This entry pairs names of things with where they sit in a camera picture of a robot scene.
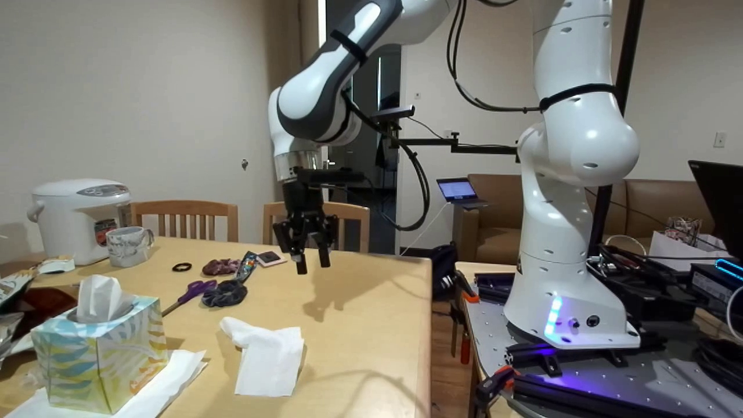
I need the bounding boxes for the purple handled scissors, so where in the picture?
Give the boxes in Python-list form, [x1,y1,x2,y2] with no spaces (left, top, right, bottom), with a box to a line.
[163,278,216,315]

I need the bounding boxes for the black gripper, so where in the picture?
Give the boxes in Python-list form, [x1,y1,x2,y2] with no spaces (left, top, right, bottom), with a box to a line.
[272,181,339,275]

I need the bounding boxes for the black fabric bundle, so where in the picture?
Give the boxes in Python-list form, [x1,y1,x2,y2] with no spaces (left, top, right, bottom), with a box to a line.
[203,282,249,306]

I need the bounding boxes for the maroon scrunchie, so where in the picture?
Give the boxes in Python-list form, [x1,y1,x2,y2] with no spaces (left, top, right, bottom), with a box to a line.
[203,258,242,276]

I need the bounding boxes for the white electric water boiler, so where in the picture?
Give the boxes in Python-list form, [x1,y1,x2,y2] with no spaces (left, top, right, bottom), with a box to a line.
[28,178,131,265]

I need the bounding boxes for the brown sofa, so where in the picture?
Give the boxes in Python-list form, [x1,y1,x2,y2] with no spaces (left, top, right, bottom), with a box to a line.
[453,175,716,265]

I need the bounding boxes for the small laptop screen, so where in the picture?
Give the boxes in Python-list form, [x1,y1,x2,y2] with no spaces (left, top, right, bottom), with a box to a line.
[436,177,479,204]

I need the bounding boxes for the white napkin under box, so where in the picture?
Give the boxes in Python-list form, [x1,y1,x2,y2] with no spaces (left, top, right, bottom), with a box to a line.
[3,351,207,418]

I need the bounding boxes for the black monitor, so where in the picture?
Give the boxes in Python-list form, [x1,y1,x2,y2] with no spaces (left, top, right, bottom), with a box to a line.
[690,161,743,259]

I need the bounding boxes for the white tissue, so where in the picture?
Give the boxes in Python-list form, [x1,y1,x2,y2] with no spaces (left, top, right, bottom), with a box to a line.
[221,315,304,398]

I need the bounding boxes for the black electronics box blue light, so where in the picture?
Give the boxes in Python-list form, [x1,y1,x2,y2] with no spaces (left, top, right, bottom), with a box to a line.
[690,258,743,318]

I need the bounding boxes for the patterned tissue box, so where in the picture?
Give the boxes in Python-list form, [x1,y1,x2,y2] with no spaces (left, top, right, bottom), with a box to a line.
[30,294,170,414]

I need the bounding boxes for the right wooden chair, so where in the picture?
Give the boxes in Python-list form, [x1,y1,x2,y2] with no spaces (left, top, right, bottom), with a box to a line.
[262,203,371,253]

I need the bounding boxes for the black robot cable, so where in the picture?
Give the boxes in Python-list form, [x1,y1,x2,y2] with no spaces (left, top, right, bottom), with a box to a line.
[339,0,543,232]

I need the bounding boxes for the pink phone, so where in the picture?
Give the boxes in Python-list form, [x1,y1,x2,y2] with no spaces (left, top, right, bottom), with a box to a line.
[256,250,285,266]

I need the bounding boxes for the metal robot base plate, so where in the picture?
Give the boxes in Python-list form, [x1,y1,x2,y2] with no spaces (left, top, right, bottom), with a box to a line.
[465,302,743,418]

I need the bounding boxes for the next tissue in box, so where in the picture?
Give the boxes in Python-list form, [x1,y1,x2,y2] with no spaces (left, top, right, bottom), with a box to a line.
[75,275,127,322]

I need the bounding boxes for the wooden chair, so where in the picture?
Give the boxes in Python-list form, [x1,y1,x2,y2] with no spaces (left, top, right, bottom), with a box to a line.
[262,203,371,253]
[127,199,240,241]

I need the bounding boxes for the snack wrappers pile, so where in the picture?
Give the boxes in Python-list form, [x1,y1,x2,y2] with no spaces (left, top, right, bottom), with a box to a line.
[0,266,75,359]

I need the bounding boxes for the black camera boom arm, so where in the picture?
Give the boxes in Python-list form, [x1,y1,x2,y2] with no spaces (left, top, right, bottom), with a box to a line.
[371,107,517,156]

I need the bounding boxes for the left wooden chair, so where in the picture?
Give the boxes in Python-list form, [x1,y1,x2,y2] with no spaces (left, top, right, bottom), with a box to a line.
[127,199,240,241]

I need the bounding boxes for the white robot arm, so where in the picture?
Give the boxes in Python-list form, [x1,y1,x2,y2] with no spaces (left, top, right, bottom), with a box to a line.
[269,0,641,351]

